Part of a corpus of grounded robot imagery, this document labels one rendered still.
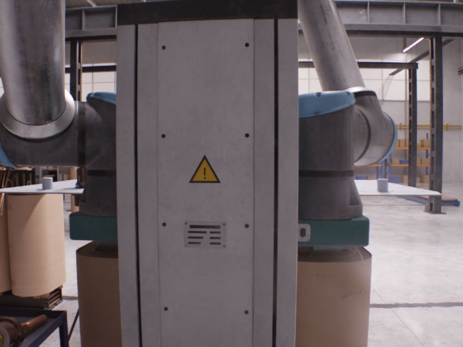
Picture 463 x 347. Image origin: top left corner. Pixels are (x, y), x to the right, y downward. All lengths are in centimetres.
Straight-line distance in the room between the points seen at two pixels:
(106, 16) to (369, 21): 672
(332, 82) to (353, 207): 35
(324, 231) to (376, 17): 973
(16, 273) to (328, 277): 302
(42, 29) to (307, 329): 139
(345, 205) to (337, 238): 7
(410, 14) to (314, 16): 966
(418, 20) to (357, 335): 963
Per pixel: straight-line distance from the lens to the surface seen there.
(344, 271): 156
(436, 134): 1096
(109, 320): 171
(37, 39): 63
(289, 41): 71
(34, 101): 73
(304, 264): 153
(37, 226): 377
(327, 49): 104
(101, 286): 167
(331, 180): 79
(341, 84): 100
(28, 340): 147
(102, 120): 85
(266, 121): 68
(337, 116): 80
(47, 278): 392
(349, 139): 82
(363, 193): 140
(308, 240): 80
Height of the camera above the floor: 149
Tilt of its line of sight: 2 degrees down
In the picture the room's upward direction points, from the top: straight up
